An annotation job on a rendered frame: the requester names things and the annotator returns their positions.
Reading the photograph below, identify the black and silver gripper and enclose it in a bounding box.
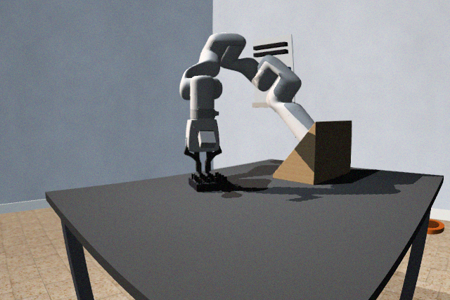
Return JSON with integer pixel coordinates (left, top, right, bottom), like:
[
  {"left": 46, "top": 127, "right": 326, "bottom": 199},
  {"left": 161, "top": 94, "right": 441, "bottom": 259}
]
[{"left": 184, "top": 118, "right": 222, "bottom": 175}]

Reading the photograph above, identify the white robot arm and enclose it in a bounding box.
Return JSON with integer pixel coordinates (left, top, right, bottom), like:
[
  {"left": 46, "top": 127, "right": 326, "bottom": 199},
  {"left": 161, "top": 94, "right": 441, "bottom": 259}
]
[{"left": 180, "top": 33, "right": 315, "bottom": 142}]

